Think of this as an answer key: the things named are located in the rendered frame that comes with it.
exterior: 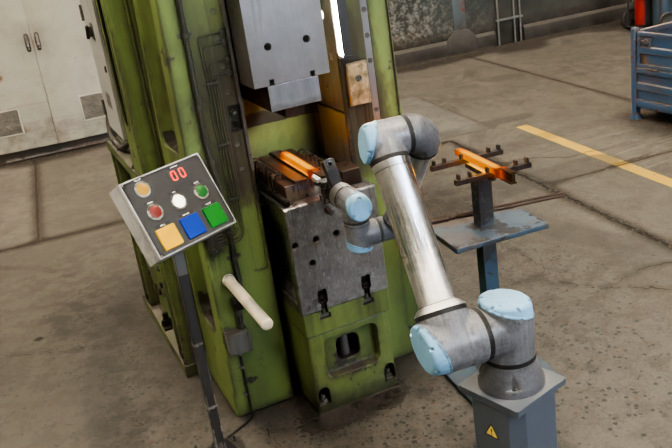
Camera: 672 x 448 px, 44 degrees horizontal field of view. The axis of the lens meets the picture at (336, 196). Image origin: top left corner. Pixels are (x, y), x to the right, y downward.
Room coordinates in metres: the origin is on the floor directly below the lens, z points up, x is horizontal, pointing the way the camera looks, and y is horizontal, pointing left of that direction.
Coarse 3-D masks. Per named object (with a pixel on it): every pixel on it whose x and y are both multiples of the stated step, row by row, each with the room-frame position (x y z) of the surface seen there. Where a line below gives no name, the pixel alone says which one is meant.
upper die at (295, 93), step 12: (240, 84) 3.26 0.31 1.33; (288, 84) 2.98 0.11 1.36; (300, 84) 3.00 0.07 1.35; (312, 84) 3.02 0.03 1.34; (252, 96) 3.13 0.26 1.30; (264, 96) 3.00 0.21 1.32; (276, 96) 2.96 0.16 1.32; (288, 96) 2.98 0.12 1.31; (300, 96) 3.00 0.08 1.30; (312, 96) 3.01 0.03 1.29; (264, 108) 3.02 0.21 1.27; (276, 108) 2.96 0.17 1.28
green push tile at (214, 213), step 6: (216, 204) 2.71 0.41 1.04; (204, 210) 2.67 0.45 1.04; (210, 210) 2.68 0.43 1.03; (216, 210) 2.69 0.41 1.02; (222, 210) 2.71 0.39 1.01; (210, 216) 2.67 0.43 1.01; (216, 216) 2.68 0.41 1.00; (222, 216) 2.69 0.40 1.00; (210, 222) 2.65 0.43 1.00; (216, 222) 2.66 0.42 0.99; (222, 222) 2.68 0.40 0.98
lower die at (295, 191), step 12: (264, 156) 3.36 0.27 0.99; (276, 156) 3.30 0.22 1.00; (300, 156) 3.28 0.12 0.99; (264, 168) 3.22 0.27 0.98; (276, 168) 3.17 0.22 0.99; (288, 168) 3.14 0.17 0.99; (276, 180) 3.05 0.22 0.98; (288, 180) 3.03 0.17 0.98; (300, 180) 2.98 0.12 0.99; (288, 192) 2.96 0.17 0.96; (300, 192) 2.97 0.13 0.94; (312, 192) 2.99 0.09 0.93
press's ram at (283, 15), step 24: (240, 0) 2.93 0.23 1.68; (264, 0) 2.97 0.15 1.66; (288, 0) 3.00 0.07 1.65; (312, 0) 3.03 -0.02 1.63; (240, 24) 2.96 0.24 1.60; (264, 24) 2.96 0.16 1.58; (288, 24) 2.99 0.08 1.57; (312, 24) 3.03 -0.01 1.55; (240, 48) 3.01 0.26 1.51; (264, 48) 2.96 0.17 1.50; (288, 48) 2.99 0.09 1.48; (312, 48) 3.02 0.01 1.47; (240, 72) 3.05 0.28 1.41; (264, 72) 2.95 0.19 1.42; (288, 72) 2.98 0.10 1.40; (312, 72) 3.04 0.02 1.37
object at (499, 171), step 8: (456, 152) 3.17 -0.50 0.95; (464, 152) 3.13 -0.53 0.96; (472, 160) 3.04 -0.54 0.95; (480, 160) 3.00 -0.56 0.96; (488, 160) 2.99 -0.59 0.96; (496, 168) 2.87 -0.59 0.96; (504, 168) 2.84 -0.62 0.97; (496, 176) 2.86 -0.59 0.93; (504, 176) 2.84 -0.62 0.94; (512, 176) 2.79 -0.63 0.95
